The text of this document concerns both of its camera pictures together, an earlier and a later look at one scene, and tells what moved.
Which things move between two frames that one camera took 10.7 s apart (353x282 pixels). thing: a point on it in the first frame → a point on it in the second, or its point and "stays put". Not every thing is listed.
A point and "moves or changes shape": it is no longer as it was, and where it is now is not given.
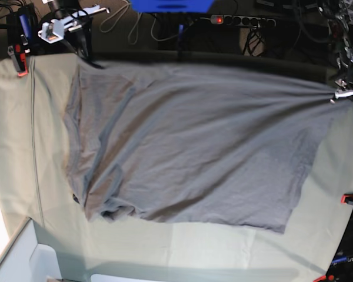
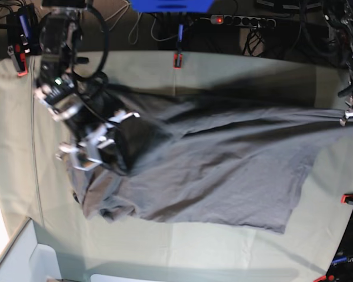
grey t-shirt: [192, 145] moves or changes shape
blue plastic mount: [172, 6] stays put
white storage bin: [25, 260] stays put
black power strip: [236, 20] stays put
